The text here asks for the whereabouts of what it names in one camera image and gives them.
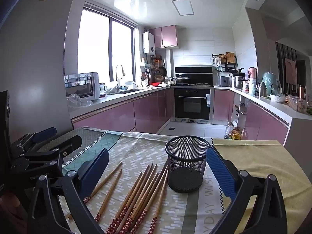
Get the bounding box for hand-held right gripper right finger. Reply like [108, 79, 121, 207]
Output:
[206, 147, 287, 234]

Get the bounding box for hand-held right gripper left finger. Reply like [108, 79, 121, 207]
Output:
[27, 148, 110, 234]

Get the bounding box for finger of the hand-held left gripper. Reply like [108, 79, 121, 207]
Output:
[11, 127, 58, 152]
[17, 135, 83, 156]

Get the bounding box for black mesh holder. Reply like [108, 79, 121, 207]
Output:
[165, 136, 211, 193]

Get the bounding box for bunch of wooden chopsticks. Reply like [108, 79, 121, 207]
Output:
[68, 161, 169, 234]

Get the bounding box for person's left hand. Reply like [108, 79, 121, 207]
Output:
[0, 195, 27, 234]

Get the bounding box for yellow oil bottle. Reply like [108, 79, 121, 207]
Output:
[228, 126, 242, 140]

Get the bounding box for clear plastic bag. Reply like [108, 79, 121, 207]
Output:
[66, 93, 92, 110]

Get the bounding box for clear plastic bottle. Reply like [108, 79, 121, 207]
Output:
[224, 122, 234, 139]

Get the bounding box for pink base cabinets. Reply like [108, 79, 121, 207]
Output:
[213, 89, 290, 144]
[71, 88, 175, 133]

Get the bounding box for white microwave oven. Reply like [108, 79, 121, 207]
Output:
[65, 72, 100, 103]

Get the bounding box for patterned beige tablecloth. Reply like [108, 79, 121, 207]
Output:
[36, 126, 244, 234]

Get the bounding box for black built-in oven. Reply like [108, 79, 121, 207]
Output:
[174, 88, 211, 120]

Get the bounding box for grey refrigerator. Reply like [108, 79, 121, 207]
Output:
[0, 0, 81, 152]

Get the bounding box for steel kitchen faucet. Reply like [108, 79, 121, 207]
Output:
[115, 65, 126, 88]

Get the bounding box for steel pot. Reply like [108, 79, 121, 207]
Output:
[233, 75, 245, 89]

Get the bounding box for silver rice cooker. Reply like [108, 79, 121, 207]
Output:
[217, 72, 232, 87]

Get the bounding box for white bowl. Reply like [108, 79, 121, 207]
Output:
[270, 94, 287, 103]

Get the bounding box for kitchen window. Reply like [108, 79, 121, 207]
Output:
[77, 2, 138, 83]

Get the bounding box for wok with lid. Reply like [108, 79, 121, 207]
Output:
[175, 74, 191, 84]

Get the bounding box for clear plastic container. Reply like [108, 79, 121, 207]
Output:
[287, 96, 308, 113]

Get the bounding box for black range hood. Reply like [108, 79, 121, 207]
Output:
[175, 65, 213, 83]

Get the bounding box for white water heater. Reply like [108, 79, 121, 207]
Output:
[143, 32, 156, 54]

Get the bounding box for ceiling light panel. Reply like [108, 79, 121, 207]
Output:
[171, 0, 195, 16]

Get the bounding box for black wall rack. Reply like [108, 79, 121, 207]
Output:
[212, 52, 238, 72]

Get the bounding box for framed wall picture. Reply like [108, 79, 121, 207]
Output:
[285, 58, 297, 84]

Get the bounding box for pink wall cabinet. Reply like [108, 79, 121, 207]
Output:
[149, 25, 178, 49]

